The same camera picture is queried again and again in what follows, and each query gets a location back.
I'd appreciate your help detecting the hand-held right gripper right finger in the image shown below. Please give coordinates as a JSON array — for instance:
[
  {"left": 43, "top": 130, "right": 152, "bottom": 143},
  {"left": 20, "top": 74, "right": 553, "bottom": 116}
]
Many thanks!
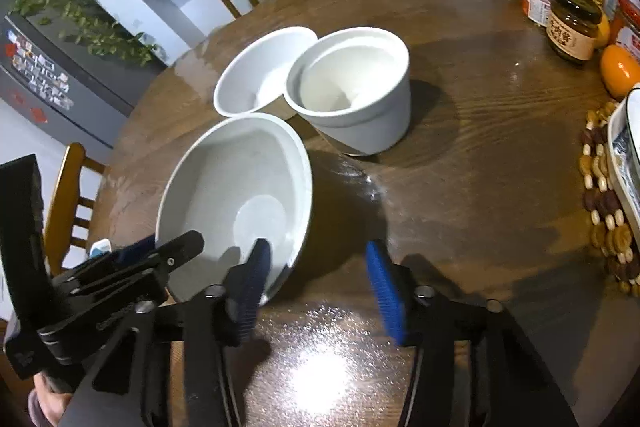
[{"left": 365, "top": 239, "right": 581, "bottom": 427}]

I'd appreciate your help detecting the small clear plastic bottle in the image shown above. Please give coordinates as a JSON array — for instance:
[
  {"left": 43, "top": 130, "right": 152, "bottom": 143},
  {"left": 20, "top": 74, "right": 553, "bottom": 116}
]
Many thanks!
[{"left": 522, "top": 0, "right": 556, "bottom": 28}]

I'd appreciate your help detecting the orange fruit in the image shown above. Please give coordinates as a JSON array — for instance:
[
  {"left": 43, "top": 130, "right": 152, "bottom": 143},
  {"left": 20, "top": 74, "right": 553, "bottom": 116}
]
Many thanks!
[
  {"left": 599, "top": 44, "right": 640, "bottom": 100},
  {"left": 595, "top": 14, "right": 612, "bottom": 50}
]

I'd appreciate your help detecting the cluster of fridge photos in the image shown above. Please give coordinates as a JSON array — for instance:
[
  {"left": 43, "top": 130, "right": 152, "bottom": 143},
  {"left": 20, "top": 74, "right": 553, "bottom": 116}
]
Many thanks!
[{"left": 5, "top": 29, "right": 73, "bottom": 110}]

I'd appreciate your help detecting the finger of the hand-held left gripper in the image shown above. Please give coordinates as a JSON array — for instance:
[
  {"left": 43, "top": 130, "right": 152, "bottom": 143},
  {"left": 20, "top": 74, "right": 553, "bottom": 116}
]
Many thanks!
[
  {"left": 52, "top": 234, "right": 157, "bottom": 280},
  {"left": 70, "top": 229, "right": 206, "bottom": 303}
]

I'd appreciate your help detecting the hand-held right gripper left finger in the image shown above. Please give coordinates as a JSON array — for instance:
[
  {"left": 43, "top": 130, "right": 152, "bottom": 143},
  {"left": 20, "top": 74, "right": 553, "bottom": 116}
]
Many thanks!
[{"left": 60, "top": 237, "right": 273, "bottom": 427}]

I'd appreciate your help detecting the wooden bead trivet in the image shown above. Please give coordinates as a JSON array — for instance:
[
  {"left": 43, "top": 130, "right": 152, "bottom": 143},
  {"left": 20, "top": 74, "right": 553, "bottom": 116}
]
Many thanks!
[{"left": 579, "top": 99, "right": 640, "bottom": 298}]

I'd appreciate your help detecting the person's left hand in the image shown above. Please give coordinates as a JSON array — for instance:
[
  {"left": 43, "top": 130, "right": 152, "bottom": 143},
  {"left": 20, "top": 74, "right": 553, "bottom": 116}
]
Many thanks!
[{"left": 27, "top": 374, "right": 76, "bottom": 427}]

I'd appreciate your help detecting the white dish with blue rim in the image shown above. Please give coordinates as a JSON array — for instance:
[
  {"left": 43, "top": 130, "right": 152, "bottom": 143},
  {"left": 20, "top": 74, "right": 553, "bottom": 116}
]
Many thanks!
[{"left": 605, "top": 83, "right": 640, "bottom": 228}]

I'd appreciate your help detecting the trailing green plant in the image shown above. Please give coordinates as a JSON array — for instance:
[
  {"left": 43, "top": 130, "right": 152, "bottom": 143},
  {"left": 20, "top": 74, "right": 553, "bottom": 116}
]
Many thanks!
[{"left": 10, "top": 0, "right": 166, "bottom": 68}]

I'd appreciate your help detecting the red-lidded jar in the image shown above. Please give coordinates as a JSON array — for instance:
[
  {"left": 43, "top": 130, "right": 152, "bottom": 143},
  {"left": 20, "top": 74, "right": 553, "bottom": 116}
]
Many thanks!
[{"left": 612, "top": 0, "right": 640, "bottom": 62}]

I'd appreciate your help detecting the large grey bowl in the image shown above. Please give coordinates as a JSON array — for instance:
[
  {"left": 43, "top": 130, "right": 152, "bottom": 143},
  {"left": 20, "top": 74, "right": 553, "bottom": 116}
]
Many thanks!
[{"left": 155, "top": 112, "right": 313, "bottom": 308}]

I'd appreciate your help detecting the brown sauce jar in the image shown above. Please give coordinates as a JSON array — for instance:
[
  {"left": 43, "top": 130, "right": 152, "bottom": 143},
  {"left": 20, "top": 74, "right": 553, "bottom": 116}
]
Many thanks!
[{"left": 545, "top": 0, "right": 603, "bottom": 66}]

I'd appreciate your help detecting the deep white bowl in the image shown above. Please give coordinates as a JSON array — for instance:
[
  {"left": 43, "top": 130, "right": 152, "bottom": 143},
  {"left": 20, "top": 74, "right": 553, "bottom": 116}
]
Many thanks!
[{"left": 284, "top": 27, "right": 412, "bottom": 156}]

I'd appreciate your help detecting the grey refrigerator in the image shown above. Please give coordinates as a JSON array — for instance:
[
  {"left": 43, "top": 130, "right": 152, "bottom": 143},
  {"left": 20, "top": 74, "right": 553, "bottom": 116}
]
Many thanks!
[{"left": 0, "top": 14, "right": 168, "bottom": 148}]

